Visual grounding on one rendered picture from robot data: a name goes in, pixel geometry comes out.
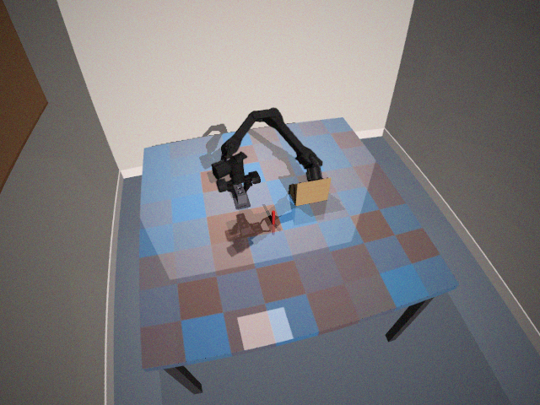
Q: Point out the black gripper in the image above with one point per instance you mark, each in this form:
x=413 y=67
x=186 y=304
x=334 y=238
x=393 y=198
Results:
x=237 y=178

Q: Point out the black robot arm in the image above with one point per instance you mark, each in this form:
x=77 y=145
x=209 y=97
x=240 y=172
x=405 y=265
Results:
x=274 y=119

